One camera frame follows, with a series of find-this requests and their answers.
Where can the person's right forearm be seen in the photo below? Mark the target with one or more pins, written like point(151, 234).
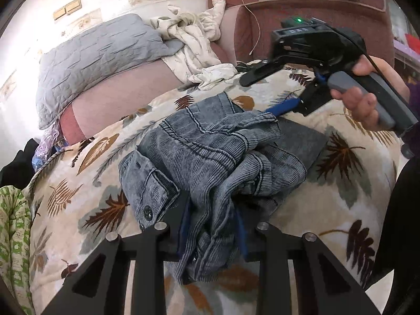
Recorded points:
point(411, 93)

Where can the black clothing pile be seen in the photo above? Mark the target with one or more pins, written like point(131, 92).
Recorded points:
point(19, 167)

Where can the green patterned cloth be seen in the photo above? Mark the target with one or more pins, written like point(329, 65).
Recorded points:
point(14, 242)

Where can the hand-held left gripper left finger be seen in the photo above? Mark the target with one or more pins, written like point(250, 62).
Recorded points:
point(184, 218)

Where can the clear plastic bag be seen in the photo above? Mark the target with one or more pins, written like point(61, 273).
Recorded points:
point(49, 147)

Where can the blue denim pants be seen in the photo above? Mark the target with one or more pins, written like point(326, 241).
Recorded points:
point(210, 157)

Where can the grey quilted pillow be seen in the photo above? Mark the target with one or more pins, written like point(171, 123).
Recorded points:
point(98, 59)

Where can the white floral cloth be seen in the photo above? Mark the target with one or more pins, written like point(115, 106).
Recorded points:
point(197, 49)

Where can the small black item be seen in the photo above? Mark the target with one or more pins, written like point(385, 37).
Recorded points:
point(247, 67)

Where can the person's right hand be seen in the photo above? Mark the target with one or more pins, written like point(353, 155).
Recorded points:
point(361, 108)

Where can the person's dark clothing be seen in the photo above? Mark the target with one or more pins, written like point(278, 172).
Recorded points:
point(403, 236)

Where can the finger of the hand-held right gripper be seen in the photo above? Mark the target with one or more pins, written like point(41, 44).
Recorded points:
point(282, 106)
point(259, 73)

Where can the pink bolster cushion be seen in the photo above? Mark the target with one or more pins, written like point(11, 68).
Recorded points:
point(124, 95)

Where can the pink upholstered backrest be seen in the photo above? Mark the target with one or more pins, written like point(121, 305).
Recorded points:
point(295, 0)

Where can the leaf print blanket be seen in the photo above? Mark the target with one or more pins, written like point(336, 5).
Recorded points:
point(98, 177)

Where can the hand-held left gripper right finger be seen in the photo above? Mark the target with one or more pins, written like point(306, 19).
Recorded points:
point(242, 233)

